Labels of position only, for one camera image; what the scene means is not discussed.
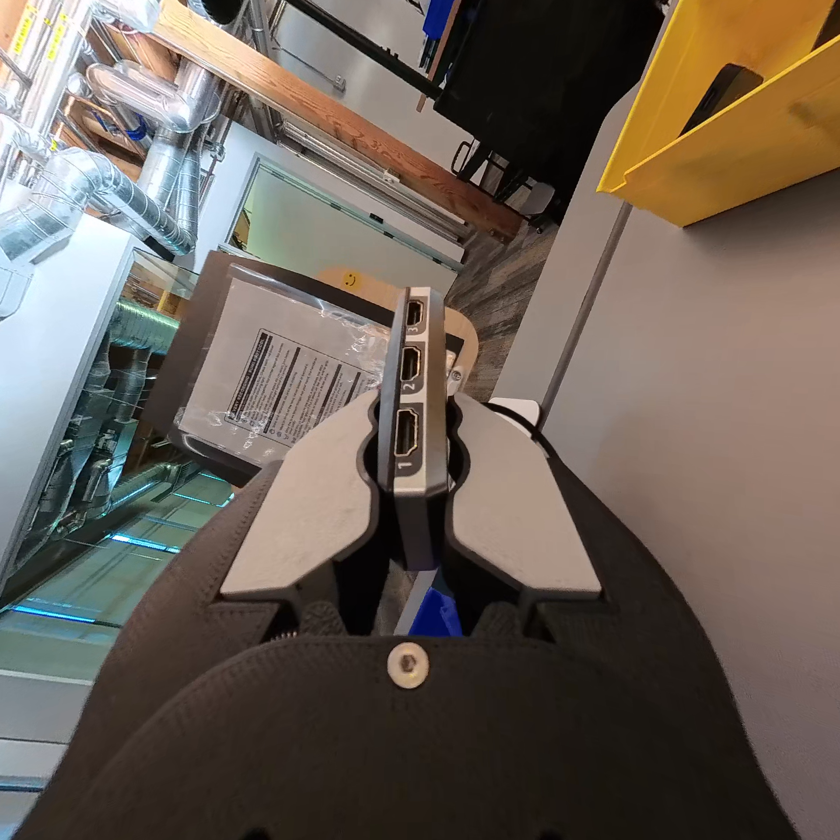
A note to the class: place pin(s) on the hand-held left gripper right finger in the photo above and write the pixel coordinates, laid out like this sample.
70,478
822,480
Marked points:
518,512

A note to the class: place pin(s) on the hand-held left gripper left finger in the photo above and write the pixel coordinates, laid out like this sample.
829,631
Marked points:
308,518

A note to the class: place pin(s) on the grey hdmi switch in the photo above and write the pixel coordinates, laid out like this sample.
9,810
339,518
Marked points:
413,518

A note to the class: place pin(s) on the yellow plastic bin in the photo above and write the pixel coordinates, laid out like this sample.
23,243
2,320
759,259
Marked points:
735,164

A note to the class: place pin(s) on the black usb hub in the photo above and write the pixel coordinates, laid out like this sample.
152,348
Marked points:
722,98

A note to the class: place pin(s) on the white monitor stand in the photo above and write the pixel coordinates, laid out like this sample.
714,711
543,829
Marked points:
518,408

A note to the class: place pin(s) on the plastic-wrapped manual sheet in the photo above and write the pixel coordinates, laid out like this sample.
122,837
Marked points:
275,341

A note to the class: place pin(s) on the white framed glass window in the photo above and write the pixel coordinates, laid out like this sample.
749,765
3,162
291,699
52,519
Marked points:
65,492

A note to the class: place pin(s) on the wooden ceiling beam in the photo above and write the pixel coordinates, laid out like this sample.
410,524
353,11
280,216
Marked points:
328,124

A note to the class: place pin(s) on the silver ventilation ducts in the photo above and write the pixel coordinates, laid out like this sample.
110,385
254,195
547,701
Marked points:
164,151

